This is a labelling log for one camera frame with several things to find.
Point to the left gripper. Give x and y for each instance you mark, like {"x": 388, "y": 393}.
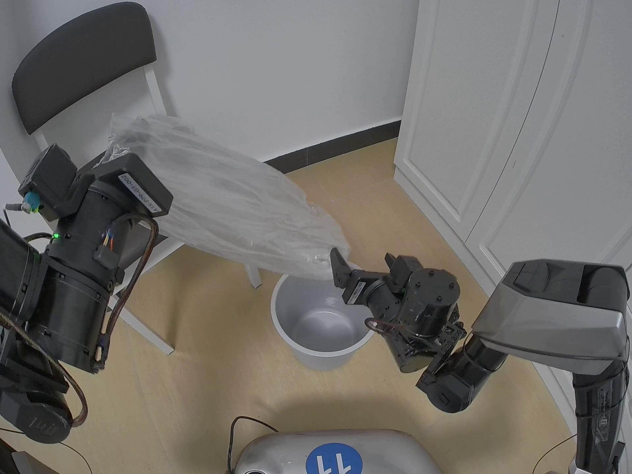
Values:
{"x": 84, "y": 245}

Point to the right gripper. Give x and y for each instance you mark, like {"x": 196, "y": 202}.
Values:
{"x": 377, "y": 297}

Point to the clear plastic bag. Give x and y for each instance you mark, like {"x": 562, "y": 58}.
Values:
{"x": 222, "y": 200}

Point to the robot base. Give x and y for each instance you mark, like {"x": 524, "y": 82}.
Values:
{"x": 296, "y": 450}

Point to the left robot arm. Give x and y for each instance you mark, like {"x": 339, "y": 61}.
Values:
{"x": 24, "y": 363}

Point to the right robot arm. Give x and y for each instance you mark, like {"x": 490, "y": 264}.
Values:
{"x": 543, "y": 314}

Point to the white trash bin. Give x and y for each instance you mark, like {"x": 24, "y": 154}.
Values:
{"x": 321, "y": 358}

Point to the dark grey padded white chair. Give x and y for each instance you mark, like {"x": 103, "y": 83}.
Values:
{"x": 84, "y": 57}

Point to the white wardrobe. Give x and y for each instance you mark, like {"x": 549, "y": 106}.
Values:
{"x": 493, "y": 116}

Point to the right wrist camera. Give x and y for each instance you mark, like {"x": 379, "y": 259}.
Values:
{"x": 407, "y": 269}

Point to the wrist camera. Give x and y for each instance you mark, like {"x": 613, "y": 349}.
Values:
{"x": 49, "y": 171}
{"x": 407, "y": 269}

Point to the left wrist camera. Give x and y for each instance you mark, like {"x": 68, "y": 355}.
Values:
{"x": 49, "y": 171}

